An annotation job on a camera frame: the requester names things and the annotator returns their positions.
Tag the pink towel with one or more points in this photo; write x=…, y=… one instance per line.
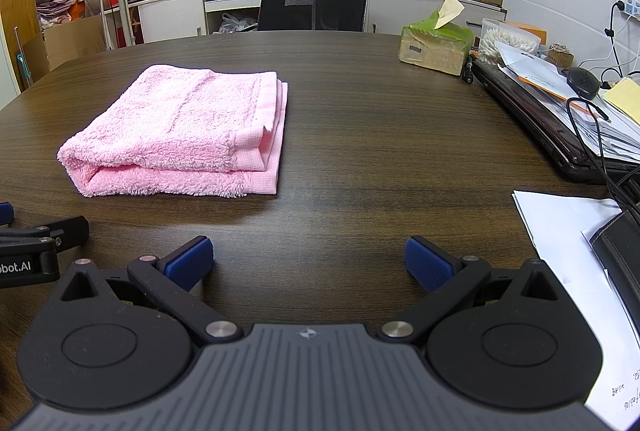
x=180, y=131

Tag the large plain cardboard box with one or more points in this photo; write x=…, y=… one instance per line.
x=75, y=41

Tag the dark laptop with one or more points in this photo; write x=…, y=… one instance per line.
x=530, y=121

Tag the orange flat box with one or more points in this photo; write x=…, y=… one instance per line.
x=532, y=30

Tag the green tissue box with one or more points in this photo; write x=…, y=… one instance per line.
x=432, y=46

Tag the black computer mouse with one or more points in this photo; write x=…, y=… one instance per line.
x=584, y=82

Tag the stack of loose papers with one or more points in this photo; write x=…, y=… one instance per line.
x=545, y=81

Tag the black pen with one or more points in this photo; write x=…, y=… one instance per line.
x=468, y=68

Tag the clear plastic bag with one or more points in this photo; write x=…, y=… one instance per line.
x=237, y=23

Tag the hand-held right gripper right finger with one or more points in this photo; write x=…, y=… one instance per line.
x=429, y=261

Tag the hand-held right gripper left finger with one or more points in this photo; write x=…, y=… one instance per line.
x=190, y=261

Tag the yellow notepad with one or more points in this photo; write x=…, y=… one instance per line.
x=625, y=98

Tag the black leather wallet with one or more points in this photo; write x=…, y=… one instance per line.
x=620, y=246

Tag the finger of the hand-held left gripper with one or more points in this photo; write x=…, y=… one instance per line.
x=5, y=213
x=65, y=231

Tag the white paper sheet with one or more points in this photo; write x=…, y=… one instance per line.
x=555, y=231

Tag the white low cabinet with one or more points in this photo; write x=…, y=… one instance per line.
x=170, y=13

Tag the white wall power strip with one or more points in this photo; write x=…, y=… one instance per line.
x=627, y=5

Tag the small brown box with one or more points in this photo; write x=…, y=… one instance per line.
x=560, y=57

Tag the clear cotton swab box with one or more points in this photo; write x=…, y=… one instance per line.
x=505, y=41

